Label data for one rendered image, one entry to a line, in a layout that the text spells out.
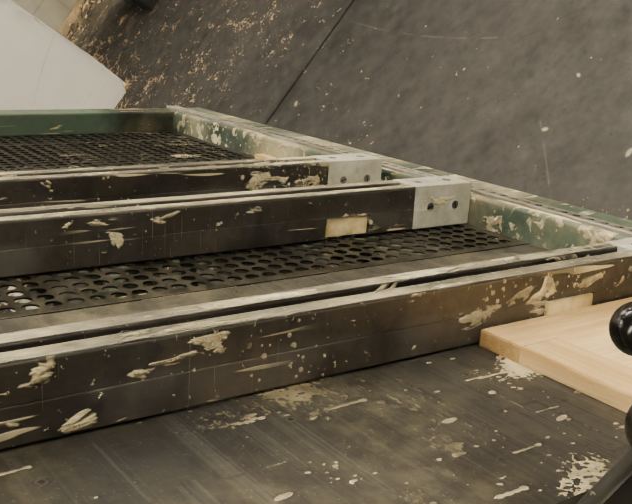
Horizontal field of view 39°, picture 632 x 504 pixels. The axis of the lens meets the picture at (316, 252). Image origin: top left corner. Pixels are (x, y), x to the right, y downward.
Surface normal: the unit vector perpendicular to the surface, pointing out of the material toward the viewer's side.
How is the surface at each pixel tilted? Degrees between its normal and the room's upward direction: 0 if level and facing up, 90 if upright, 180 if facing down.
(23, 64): 90
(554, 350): 58
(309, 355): 90
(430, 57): 0
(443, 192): 90
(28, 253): 90
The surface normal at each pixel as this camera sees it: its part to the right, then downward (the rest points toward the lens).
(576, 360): 0.07, -0.96
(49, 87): 0.48, 0.40
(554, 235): -0.81, 0.11
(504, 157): -0.65, -0.43
